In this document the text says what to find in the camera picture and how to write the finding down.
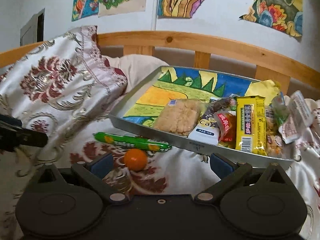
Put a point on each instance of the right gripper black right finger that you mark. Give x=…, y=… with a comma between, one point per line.
x=231, y=175

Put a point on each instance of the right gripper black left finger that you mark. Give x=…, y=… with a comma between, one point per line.
x=92, y=174

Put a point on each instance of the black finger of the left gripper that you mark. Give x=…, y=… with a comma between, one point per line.
x=13, y=135

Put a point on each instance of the small orange mandarin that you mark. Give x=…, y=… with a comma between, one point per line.
x=135, y=159

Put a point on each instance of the yellow biscuit bar pack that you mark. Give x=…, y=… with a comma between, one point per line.
x=251, y=125

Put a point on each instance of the blue milk powder sachet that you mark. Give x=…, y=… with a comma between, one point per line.
x=206, y=130

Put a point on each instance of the orange red snack packet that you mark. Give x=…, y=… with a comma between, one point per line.
x=226, y=121

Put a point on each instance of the mixed nuts snack bag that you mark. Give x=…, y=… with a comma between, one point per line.
x=274, y=142

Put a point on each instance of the green sausage stick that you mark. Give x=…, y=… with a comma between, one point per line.
x=133, y=142

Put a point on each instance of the dark dried meat snack pack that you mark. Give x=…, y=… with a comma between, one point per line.
x=224, y=104

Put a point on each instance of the rice cracker snack pack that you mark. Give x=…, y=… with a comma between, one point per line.
x=180, y=116

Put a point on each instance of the white green pickle packet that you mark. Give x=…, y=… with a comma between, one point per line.
x=292, y=118

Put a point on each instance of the grey metal tray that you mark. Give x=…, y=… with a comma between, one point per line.
x=116, y=116

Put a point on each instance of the dinosaur drawing tray liner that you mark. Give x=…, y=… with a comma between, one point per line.
x=173, y=83

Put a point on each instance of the cream pillow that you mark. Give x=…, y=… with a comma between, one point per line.
x=134, y=67

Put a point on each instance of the wooden bed headboard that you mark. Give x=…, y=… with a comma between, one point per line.
x=269, y=64

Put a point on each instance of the bird and flowers drawing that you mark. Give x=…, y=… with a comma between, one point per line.
x=285, y=16

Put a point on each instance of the white wall pipe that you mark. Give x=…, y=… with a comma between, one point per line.
x=154, y=15

